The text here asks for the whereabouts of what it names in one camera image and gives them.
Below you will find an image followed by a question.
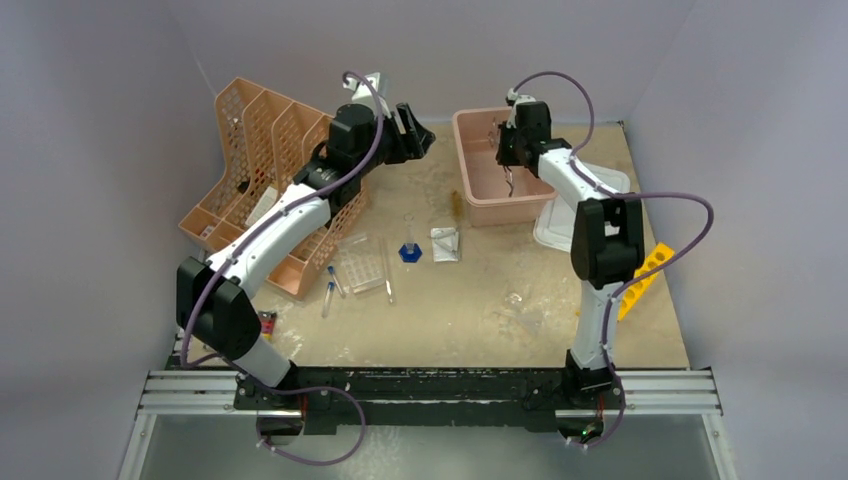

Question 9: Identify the clear plastic well plate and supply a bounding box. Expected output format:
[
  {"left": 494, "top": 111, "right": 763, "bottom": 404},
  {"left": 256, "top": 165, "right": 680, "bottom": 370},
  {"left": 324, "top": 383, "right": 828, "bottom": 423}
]
[{"left": 338, "top": 232, "right": 385, "bottom": 295}]

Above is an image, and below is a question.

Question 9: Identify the clay triangle in bag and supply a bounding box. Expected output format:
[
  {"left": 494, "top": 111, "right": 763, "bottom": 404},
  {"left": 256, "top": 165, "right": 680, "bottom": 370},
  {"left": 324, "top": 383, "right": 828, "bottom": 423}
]
[{"left": 430, "top": 227, "right": 461, "bottom": 263}]

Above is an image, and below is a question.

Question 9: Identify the yellow test tube rack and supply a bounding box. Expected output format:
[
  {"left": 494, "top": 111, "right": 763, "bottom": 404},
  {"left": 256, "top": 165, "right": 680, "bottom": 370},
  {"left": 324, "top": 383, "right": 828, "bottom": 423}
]
[{"left": 574, "top": 242, "right": 676, "bottom": 323}]

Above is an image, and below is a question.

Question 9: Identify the blue capped tube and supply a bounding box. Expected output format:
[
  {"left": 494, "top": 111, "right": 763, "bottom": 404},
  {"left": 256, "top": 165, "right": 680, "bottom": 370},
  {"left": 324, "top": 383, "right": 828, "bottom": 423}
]
[
  {"left": 321, "top": 281, "right": 336, "bottom": 318},
  {"left": 327, "top": 265, "right": 346, "bottom": 298}
]

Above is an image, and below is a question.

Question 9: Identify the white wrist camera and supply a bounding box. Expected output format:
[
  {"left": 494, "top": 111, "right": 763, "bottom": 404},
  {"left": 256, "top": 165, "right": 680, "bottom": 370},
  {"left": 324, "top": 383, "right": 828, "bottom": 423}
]
[
  {"left": 506, "top": 88, "right": 536, "bottom": 129},
  {"left": 345, "top": 72, "right": 386, "bottom": 109}
]

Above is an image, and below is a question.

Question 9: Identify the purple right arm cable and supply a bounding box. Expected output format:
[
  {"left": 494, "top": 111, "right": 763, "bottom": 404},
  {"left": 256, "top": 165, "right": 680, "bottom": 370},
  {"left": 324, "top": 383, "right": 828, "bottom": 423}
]
[{"left": 510, "top": 70, "right": 715, "bottom": 452}]

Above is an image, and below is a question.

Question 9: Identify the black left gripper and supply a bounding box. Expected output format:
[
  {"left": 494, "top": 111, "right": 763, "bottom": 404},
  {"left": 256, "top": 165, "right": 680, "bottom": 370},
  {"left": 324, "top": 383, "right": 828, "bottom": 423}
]
[{"left": 355, "top": 104, "right": 432, "bottom": 178}]

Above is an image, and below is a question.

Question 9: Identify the colored marker pack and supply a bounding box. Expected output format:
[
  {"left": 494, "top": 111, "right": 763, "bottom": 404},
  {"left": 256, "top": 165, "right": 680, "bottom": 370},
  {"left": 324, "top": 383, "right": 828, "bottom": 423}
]
[{"left": 257, "top": 311, "right": 278, "bottom": 341}]

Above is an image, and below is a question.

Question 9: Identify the pink plastic bin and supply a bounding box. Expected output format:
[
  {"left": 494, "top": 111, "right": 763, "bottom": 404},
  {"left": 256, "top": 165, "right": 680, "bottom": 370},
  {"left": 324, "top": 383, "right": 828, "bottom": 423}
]
[{"left": 452, "top": 107, "right": 556, "bottom": 227}]

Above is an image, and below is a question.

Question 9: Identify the white plastic bin lid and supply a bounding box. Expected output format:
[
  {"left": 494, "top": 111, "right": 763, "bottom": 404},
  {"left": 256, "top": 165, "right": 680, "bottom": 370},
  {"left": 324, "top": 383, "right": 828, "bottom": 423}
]
[{"left": 533, "top": 164, "right": 631, "bottom": 253}]

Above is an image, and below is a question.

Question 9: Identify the brown bristle tube brush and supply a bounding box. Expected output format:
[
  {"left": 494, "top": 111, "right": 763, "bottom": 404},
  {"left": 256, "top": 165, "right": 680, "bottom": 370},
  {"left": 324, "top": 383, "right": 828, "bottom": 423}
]
[{"left": 451, "top": 190, "right": 464, "bottom": 259}]

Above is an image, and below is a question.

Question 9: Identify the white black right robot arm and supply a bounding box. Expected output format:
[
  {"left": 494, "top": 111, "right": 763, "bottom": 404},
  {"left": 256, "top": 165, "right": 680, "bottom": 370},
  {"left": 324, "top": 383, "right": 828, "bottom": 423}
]
[{"left": 496, "top": 95, "right": 645, "bottom": 407}]

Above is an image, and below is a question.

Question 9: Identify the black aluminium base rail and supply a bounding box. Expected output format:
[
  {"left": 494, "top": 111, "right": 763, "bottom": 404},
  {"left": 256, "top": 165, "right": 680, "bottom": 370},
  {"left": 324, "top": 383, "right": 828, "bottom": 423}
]
[{"left": 138, "top": 367, "right": 722, "bottom": 441}]

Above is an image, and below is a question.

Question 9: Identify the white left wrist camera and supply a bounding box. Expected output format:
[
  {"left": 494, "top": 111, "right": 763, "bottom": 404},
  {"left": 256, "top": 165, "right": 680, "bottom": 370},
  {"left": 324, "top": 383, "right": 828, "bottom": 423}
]
[{"left": 345, "top": 72, "right": 386, "bottom": 109}]

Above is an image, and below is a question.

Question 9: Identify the orange perforated file organizer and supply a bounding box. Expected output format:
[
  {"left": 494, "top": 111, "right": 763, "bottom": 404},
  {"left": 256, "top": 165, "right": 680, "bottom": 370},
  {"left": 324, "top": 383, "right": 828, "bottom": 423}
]
[{"left": 179, "top": 77, "right": 369, "bottom": 300}]

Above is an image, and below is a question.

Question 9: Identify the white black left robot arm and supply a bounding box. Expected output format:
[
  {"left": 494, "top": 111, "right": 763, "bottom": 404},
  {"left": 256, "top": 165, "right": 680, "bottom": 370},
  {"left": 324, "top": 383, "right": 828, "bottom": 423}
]
[{"left": 176, "top": 103, "right": 436, "bottom": 409}]

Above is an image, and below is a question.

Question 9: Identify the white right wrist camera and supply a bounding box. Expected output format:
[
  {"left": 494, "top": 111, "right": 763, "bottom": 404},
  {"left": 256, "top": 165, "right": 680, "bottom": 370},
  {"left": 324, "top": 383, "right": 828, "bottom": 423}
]
[{"left": 506, "top": 88, "right": 536, "bottom": 129}]

